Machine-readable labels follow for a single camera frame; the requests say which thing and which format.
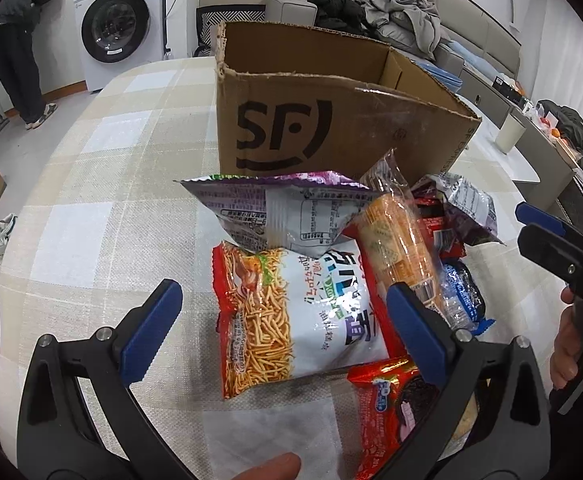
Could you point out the dark red snack packet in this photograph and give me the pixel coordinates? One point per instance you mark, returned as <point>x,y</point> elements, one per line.
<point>444,242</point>

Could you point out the white washing machine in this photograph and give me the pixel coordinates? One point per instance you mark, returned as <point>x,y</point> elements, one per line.
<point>116,25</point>

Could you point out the white green bag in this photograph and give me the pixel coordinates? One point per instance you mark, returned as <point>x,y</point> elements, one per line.
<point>4,230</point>

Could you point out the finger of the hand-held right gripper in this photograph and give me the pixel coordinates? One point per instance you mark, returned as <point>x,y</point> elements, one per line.
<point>541,215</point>
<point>566,255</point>

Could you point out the beige checkered tablecloth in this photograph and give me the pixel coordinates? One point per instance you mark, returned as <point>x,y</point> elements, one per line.
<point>121,185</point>

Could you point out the crumpled silver purple snack bag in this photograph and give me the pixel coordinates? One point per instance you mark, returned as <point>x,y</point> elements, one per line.
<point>466,205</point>

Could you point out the white cup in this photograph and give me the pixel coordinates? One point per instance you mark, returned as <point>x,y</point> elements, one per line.
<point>510,132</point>

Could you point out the grey sofa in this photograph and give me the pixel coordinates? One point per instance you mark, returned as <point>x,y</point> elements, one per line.
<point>481,45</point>

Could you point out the light blue cushion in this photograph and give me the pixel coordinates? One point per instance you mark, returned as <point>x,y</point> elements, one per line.
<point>441,77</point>

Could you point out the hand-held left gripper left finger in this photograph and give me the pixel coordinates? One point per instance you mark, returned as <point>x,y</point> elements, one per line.
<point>151,332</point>

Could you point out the grey clothing pile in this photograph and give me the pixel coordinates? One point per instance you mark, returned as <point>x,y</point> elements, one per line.
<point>406,20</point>

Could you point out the dark green jacket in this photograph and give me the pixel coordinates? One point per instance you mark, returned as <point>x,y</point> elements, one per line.
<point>571,135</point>

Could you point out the brown cardboard box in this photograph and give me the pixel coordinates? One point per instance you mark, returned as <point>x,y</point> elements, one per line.
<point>296,125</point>

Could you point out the large purple snack bag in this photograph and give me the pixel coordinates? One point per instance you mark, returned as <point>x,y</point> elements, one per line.
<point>291,210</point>

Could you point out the red cookie packet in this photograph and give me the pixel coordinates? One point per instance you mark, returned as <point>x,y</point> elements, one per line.
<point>386,410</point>

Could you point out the black white patterned rug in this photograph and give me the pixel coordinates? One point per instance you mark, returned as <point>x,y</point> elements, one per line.
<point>226,22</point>

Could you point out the red white noodle snack bag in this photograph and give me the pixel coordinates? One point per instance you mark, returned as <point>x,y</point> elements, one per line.
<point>271,320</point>

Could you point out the black jacket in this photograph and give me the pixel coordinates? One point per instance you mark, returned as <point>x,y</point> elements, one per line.
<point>336,12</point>

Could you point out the blue cookie packet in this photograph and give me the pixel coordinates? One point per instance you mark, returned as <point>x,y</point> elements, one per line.
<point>464,285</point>

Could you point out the person's left hand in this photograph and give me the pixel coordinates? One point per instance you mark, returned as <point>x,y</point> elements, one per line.
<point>271,467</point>

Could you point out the orange cracker packet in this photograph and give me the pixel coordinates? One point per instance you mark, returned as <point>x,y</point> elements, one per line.
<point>396,240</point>

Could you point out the person's right hand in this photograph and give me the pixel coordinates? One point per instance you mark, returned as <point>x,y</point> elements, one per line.
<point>564,355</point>

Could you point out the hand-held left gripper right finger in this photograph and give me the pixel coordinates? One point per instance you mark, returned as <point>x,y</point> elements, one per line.
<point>416,332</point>

